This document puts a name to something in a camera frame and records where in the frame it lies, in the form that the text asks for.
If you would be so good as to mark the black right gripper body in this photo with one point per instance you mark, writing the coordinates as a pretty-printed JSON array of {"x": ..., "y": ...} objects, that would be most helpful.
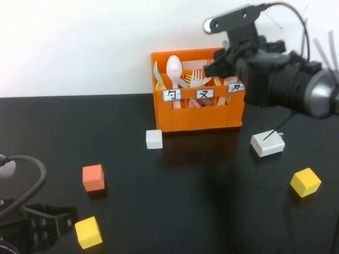
[{"x": 251, "y": 49}]

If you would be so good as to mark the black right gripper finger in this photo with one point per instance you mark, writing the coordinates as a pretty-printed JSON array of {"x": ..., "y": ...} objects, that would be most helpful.
[
  {"x": 221, "y": 55},
  {"x": 215, "y": 70}
]

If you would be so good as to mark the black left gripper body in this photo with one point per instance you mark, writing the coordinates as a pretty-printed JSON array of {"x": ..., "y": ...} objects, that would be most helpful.
[{"x": 13, "y": 222}]

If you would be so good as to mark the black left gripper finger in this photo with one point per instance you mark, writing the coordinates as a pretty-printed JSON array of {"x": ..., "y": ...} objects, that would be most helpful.
[
  {"x": 45, "y": 227},
  {"x": 69, "y": 213}
]

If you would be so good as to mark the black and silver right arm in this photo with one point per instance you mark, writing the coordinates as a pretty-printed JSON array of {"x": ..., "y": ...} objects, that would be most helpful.
[{"x": 304, "y": 90}]

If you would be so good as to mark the orange plastic cutlery holder crate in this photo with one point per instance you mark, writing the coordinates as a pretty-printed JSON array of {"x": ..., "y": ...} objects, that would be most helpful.
[{"x": 198, "y": 119}]

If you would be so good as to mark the yellow plastic knife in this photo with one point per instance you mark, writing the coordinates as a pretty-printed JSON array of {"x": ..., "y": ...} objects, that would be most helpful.
[{"x": 217, "y": 81}]

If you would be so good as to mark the grey plastic fork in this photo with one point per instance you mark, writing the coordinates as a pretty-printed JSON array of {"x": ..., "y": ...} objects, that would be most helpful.
[
  {"x": 207, "y": 80},
  {"x": 182, "y": 83}
]

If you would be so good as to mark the white plastic fork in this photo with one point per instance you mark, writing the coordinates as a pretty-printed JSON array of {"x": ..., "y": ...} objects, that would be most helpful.
[{"x": 196, "y": 83}]

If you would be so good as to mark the paper label fork character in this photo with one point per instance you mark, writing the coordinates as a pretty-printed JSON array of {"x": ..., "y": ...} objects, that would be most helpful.
[{"x": 205, "y": 94}]

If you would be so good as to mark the paper label knife character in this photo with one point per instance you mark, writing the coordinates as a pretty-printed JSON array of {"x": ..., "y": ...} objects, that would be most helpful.
[{"x": 236, "y": 88}]

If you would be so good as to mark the yellow foam cube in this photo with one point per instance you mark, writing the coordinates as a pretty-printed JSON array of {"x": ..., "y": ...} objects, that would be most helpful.
[
  {"x": 88, "y": 232},
  {"x": 304, "y": 182}
]

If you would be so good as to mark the yellow plastic fork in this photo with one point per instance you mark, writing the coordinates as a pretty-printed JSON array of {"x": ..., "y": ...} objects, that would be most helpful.
[{"x": 188, "y": 78}]

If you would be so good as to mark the pink plastic spoon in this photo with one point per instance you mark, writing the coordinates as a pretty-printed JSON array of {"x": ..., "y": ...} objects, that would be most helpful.
[{"x": 174, "y": 67}]

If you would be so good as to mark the orange foam cube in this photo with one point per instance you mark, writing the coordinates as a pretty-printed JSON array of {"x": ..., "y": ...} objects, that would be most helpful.
[{"x": 93, "y": 178}]

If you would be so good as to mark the paper label spoon character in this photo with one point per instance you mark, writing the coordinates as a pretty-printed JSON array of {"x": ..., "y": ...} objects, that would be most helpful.
[{"x": 172, "y": 95}]

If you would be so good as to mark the yellow plastic spoon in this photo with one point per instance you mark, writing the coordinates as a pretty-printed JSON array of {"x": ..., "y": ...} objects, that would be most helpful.
[{"x": 160, "y": 86}]

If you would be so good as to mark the green plastic spoon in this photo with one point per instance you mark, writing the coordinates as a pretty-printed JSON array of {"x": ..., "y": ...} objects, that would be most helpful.
[{"x": 156, "y": 72}]

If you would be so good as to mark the black zip tie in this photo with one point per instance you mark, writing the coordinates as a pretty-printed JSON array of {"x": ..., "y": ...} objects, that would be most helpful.
[
  {"x": 321, "y": 53},
  {"x": 280, "y": 125},
  {"x": 333, "y": 50}
]

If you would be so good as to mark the white foam cube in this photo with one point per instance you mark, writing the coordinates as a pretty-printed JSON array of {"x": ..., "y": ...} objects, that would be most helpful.
[{"x": 154, "y": 140}]

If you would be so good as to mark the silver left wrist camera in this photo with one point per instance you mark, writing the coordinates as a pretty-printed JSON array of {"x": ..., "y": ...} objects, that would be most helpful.
[{"x": 6, "y": 169}]

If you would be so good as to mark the white USB wall charger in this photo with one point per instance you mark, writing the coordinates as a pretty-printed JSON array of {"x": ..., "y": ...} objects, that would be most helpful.
[{"x": 267, "y": 145}]

